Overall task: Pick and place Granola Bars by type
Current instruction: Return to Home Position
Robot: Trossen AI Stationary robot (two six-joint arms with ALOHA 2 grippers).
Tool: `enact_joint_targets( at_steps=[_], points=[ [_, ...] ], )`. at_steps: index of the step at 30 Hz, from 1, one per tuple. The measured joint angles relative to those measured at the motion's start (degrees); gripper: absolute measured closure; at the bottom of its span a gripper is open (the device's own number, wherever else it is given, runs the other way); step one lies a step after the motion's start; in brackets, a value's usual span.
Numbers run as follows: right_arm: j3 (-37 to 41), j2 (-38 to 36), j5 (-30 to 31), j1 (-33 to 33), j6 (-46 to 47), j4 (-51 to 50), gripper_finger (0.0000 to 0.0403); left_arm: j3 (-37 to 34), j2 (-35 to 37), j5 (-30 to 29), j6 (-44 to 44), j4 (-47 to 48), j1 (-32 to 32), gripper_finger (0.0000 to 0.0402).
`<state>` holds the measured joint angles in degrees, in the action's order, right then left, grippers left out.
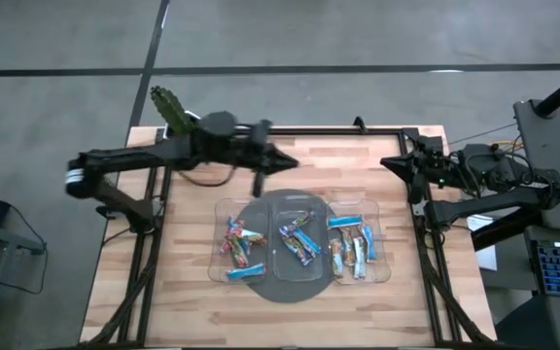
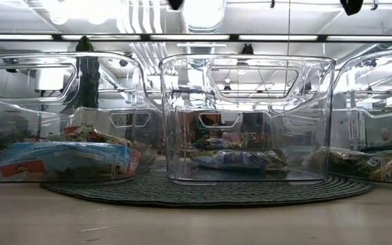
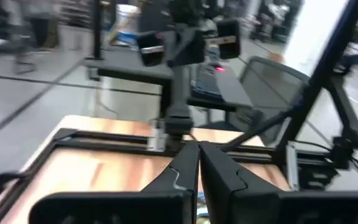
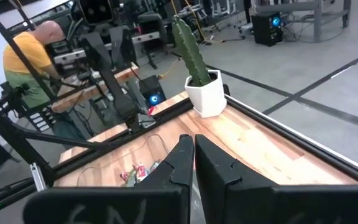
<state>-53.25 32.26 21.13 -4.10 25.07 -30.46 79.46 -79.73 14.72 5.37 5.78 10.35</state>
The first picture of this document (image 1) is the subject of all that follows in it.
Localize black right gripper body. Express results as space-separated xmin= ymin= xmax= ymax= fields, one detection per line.
xmin=403 ymin=134 xmax=456 ymax=193

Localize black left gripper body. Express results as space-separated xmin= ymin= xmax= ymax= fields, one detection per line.
xmin=235 ymin=119 xmax=281 ymax=171

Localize candy bars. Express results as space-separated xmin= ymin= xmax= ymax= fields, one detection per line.
xmin=226 ymin=261 xmax=267 ymax=282

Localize clear plastic tray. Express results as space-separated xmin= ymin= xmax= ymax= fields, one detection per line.
xmin=269 ymin=193 xmax=333 ymax=283
xmin=326 ymin=196 xmax=392 ymax=286
xmin=208 ymin=195 xmax=270 ymax=283

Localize green cactus plant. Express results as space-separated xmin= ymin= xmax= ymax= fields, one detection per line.
xmin=150 ymin=85 xmax=197 ymax=138

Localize white paper sheet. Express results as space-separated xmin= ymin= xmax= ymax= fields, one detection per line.
xmin=467 ymin=213 xmax=499 ymax=272

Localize black desk leg bar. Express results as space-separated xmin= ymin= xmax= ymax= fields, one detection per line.
xmin=471 ymin=208 xmax=544 ymax=253

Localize grey round mat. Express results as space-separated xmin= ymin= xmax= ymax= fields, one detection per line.
xmin=229 ymin=189 xmax=347 ymax=304

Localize dark grey desk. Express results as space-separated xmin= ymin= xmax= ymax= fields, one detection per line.
xmin=512 ymin=99 xmax=560 ymax=230

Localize black desk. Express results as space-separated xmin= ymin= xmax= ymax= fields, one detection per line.
xmin=495 ymin=225 xmax=560 ymax=350

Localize silver metal bracket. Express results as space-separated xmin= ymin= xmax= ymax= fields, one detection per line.
xmin=410 ymin=199 xmax=430 ymax=219

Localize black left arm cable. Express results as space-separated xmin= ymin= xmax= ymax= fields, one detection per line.
xmin=176 ymin=164 xmax=236 ymax=189

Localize thin grey floor cable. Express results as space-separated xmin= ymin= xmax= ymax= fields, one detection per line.
xmin=447 ymin=122 xmax=518 ymax=146

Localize black aluminium table frame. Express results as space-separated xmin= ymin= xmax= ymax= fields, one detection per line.
xmin=78 ymin=124 xmax=498 ymax=350

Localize black floor cable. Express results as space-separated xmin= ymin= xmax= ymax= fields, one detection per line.
xmin=0 ymin=203 xmax=51 ymax=297

